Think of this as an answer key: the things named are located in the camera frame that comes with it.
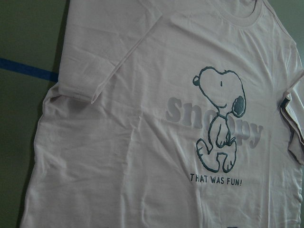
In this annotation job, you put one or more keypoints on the pink Snoopy t-shirt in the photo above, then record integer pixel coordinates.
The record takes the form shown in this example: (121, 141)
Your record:
(171, 114)

